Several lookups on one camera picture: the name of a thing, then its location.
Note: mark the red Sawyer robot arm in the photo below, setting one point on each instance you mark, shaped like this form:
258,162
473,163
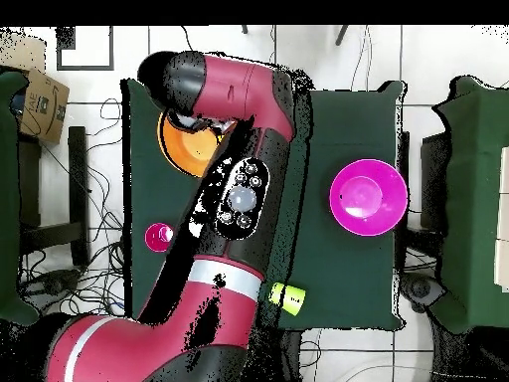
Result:
238,87

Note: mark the large pink plastic bowl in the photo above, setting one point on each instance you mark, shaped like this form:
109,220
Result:
370,197

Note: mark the black computer tower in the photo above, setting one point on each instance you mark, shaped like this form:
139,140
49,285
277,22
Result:
435,179

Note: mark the printed cardboard box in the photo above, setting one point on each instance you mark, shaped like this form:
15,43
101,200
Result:
43,107

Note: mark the green cloth covered side table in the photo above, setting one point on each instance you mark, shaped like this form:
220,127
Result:
8,199
477,199

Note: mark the plain cardboard box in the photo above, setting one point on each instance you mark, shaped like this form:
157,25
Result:
24,51

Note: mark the green plastic cup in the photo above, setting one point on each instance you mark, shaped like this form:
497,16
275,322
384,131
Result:
290,298

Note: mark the dark wooden stool frame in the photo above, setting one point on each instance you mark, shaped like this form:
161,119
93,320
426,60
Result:
77,179
403,179

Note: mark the red plastic cup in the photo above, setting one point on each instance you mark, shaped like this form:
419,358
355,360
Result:
155,238

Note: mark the black square frame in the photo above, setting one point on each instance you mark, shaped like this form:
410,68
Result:
58,59

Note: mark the large orange plastic bowl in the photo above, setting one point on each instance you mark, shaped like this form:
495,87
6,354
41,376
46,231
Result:
187,147

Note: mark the dark green tablecloth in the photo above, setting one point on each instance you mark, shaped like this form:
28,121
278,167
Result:
338,258

